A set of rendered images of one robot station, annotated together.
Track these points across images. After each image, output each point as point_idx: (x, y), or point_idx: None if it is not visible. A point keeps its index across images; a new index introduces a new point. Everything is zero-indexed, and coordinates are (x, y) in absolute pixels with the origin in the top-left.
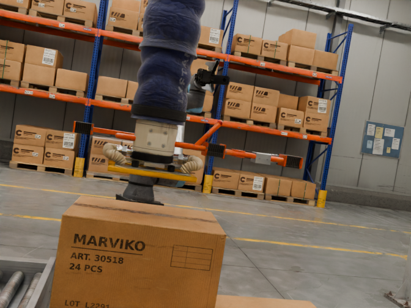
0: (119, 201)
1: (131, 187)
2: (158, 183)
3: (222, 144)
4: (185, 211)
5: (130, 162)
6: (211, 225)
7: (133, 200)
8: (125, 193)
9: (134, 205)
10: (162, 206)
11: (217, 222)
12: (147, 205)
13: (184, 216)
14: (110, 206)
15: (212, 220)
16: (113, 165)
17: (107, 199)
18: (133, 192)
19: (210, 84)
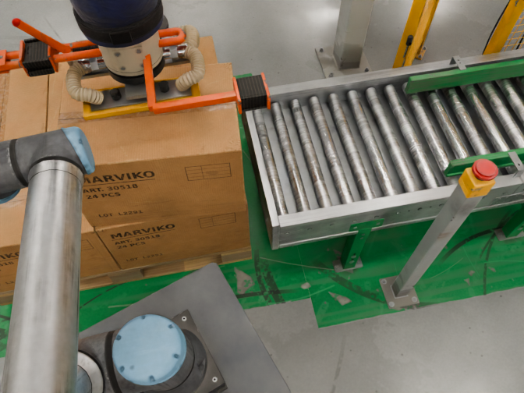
0: (186, 145)
1: (185, 334)
2: None
3: (22, 50)
4: (95, 146)
5: (167, 80)
6: (72, 99)
7: (179, 325)
8: (200, 341)
9: (165, 137)
10: (125, 154)
11: (59, 118)
12: (147, 148)
13: (100, 121)
14: (193, 114)
15: (63, 123)
16: (184, 41)
17: (203, 148)
18: (181, 329)
19: None
